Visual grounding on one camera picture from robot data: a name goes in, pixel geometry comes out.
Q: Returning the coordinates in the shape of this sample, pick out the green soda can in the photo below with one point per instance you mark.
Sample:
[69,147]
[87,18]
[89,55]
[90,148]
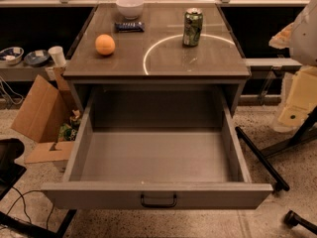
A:
[193,21]

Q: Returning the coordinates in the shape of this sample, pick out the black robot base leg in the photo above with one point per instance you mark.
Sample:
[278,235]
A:
[304,134]

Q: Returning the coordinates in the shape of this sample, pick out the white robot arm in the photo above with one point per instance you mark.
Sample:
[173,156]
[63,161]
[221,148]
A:
[299,91]

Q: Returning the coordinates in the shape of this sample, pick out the grey drawer cabinet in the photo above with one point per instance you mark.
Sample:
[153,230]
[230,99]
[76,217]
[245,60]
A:
[157,53]

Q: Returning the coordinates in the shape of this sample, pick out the open grey top drawer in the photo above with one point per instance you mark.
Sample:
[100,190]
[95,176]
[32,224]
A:
[157,142]

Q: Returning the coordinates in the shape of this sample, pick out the orange fruit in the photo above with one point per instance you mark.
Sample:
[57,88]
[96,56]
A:
[105,45]

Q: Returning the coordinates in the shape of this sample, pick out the green snack bags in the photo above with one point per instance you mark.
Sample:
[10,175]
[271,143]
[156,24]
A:
[69,130]

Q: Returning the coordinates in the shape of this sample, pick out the brown cardboard box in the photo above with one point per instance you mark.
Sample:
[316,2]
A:
[43,111]

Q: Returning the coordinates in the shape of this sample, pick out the white paper cup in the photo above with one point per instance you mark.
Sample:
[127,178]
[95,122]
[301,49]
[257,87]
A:
[57,55]

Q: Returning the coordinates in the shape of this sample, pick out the blue patterned bowl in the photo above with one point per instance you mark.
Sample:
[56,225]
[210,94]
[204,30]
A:
[37,58]

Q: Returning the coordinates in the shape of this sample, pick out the black chair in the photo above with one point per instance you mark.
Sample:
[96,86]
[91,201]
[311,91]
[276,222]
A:
[10,150]

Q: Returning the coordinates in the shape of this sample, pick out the blue white bowl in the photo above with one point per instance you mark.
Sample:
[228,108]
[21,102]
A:
[11,56]

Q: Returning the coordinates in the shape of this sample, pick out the black caster wheel leg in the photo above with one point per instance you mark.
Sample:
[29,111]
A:
[293,219]

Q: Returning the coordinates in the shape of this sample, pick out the black drawer handle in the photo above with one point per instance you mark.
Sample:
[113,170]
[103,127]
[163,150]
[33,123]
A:
[158,202]

